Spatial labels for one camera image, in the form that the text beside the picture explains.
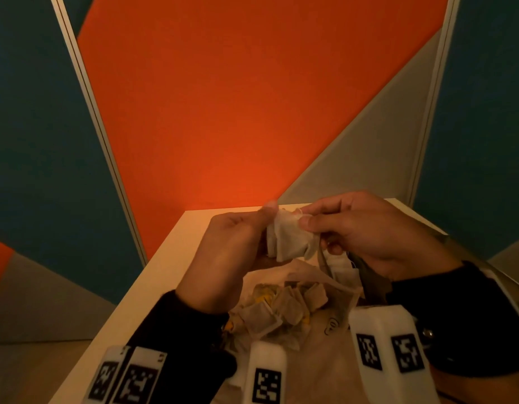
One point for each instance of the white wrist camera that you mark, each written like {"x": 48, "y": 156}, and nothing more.
{"x": 385, "y": 323}
{"x": 266, "y": 357}

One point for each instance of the white square tea bag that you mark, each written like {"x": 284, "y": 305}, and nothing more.
{"x": 341, "y": 269}
{"x": 289, "y": 239}

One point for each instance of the pile of paper tea bags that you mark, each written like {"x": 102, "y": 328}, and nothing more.
{"x": 284, "y": 307}

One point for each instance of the dark compartment organizer box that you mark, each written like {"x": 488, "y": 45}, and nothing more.
{"x": 375, "y": 286}

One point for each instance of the person's left hand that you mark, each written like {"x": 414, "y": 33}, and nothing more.
{"x": 226, "y": 260}

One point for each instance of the person's right hand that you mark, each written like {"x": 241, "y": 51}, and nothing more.
{"x": 377, "y": 235}

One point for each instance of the person's right forearm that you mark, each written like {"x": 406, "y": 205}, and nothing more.
{"x": 486, "y": 389}

